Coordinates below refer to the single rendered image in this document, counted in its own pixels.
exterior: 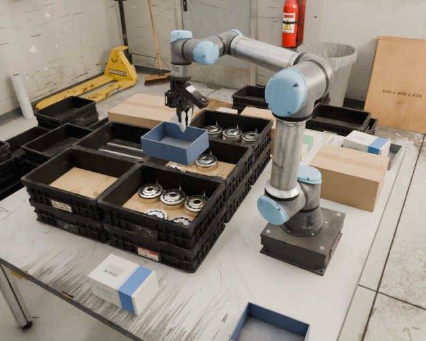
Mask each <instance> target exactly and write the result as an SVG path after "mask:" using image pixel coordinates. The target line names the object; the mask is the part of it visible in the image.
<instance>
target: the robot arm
mask: <svg viewBox="0 0 426 341"><path fill-rule="evenodd" d="M224 55H229V56H232V57H234V58H238V59H240V60H243V61H246V62H249V63H251V64H254V65H257V66H260V67H263V68H265V69H268V70H271V71H273V72H277V74H275V75H274V76H273V77H272V78H271V79H270V80H269V81H268V83H267V85H266V89H265V100H266V103H268V107H269V109H270V110H271V112H272V115H273V116H274V117H275V118H276V124H275V138H274V145H273V159H272V166H271V174H270V178H269V179H268V180H267V181H266V183H265V188H264V194H263V196H260V197H259V198H258V200H257V208H258V210H259V212H260V214H261V215H262V216H263V217H264V218H265V219H266V220H267V221H268V222H269V223H271V224H273V225H282V224H284V225H285V226H286V227H287V228H288V229H290V230H292V231H294V232H298V233H312V232H314V231H317V230H318V229H320V228H321V227H322V225H323V214H322V212H321V208H320V206H319V204H320V195H321V183H322V180H321V173H320V171H319V170H317V169H316V168H314V167H312V166H307V165H300V156H301V151H302V142H303V138H304V129H305V124H306V121H307V120H309V119H311V117H312V112H313V107H314V102H315V101H316V100H318V99H320V98H321V97H323V96H324V95H326V94H327V93H328V92H329V90H330V89H331V87H332V85H333V81H334V73H333V69H332V67H331V65H330V64H329V63H328V61H326V60H325V59H323V58H322V57H320V56H317V55H314V54H312V53H308V52H305V51H303V52H300V53H296V52H293V51H289V50H286V49H283V48H280V47H276V46H274V45H269V44H267V43H263V42H260V41H257V40H254V39H250V38H247V37H244V36H243V35H242V33H240V32H239V30H236V29H233V30H227V31H225V32H222V33H220V34H217V35H213V36H211V37H207V38H205V39H200V40H198V39H193V37H192V33H191V32H190V31H188V30H174V31H172V32H171V34H170V63H171V75H167V79H169V80H170V90H168V91H167V92H164V97H165V106H168V107H169V108H176V113H175V116H172V117H171V121H172V122H173V123H175V124H177V125H179V126H180V129H181V131H182V133H184V132H185V129H186V126H189V124H190V122H191V119H192V116H193V111H194V104H195V105H196V106H197V107H198V108H199V109H203V108H205V107H207V106H208V104H209V102H210V101H208V100H207V99H206V98H205V97H204V96H203V95H202V94H201V93H200V92H199V91H198V90H197V89H196V88H194V87H193V86H192V85H191V84H190V83H187V81H190V80H191V74H192V62H195V63H198V64H201V65H212V64H214V63H215V61H216V60H217V59H218V58H219V57H221V56H224ZM169 92H170V93H169ZM166 97H167V103H166Z"/></svg>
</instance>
